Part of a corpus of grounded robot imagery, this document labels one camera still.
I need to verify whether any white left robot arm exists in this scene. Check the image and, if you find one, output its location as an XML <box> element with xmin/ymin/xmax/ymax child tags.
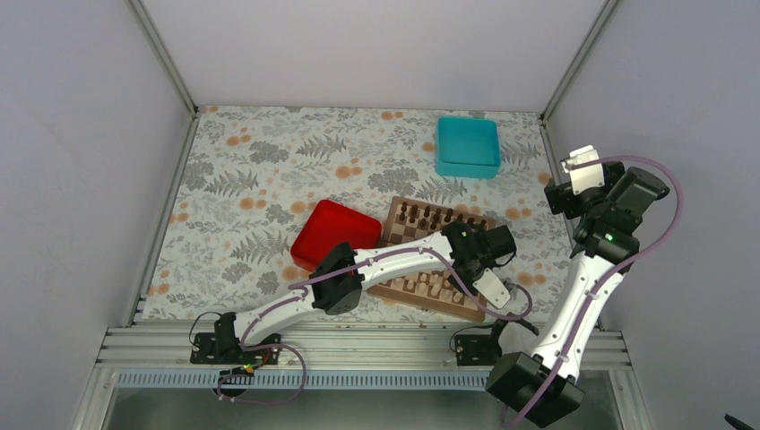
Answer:
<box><xmin>188</xmin><ymin>221</ymin><xmax>516</xmax><ymax>367</ymax></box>

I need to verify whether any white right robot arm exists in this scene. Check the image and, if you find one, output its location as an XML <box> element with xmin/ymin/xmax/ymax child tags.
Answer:
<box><xmin>485</xmin><ymin>157</ymin><xmax>670</xmax><ymax>429</ymax></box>

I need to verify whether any wooden chessboard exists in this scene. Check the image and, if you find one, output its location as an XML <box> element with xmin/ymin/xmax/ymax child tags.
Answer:
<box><xmin>368</xmin><ymin>196</ymin><xmax>496</xmax><ymax>323</ymax></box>

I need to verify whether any teal square plastic bin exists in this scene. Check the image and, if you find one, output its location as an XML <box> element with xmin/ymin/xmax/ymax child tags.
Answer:
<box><xmin>435</xmin><ymin>116</ymin><xmax>501</xmax><ymax>179</ymax></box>

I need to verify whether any red square plastic tray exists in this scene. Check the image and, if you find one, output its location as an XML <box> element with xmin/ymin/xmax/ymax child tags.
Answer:
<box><xmin>290</xmin><ymin>200</ymin><xmax>382</xmax><ymax>271</ymax></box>

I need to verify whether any floral patterned table mat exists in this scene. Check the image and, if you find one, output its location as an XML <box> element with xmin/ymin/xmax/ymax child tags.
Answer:
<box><xmin>142</xmin><ymin>106</ymin><xmax>571</xmax><ymax>323</ymax></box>

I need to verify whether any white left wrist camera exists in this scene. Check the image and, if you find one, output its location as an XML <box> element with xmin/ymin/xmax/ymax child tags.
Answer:
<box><xmin>472</xmin><ymin>269</ymin><xmax>511</xmax><ymax>309</ymax></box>

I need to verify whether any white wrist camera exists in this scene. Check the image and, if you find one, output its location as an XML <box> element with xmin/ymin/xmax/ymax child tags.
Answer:
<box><xmin>560</xmin><ymin>145</ymin><xmax>606</xmax><ymax>195</ymax></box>
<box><xmin>472</xmin><ymin>269</ymin><xmax>511</xmax><ymax>309</ymax></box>

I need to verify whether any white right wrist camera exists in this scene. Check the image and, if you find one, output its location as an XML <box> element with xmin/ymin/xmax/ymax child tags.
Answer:
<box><xmin>560</xmin><ymin>145</ymin><xmax>606</xmax><ymax>195</ymax></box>

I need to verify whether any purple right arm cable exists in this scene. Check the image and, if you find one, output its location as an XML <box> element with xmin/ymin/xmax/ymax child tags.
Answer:
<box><xmin>501</xmin><ymin>155</ymin><xmax>685</xmax><ymax>430</ymax></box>

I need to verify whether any right aluminium frame post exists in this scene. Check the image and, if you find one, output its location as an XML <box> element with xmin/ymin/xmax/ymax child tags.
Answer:
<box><xmin>540</xmin><ymin>0</ymin><xmax>621</xmax><ymax>125</ymax></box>

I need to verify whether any aluminium front rail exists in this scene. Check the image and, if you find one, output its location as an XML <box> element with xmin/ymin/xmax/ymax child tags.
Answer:
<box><xmin>73</xmin><ymin>320</ymin><xmax>652</xmax><ymax>429</ymax></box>

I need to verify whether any aluminium corner frame post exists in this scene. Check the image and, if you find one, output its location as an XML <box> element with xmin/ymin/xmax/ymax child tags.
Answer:
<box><xmin>127</xmin><ymin>0</ymin><xmax>198</xmax><ymax>117</ymax></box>

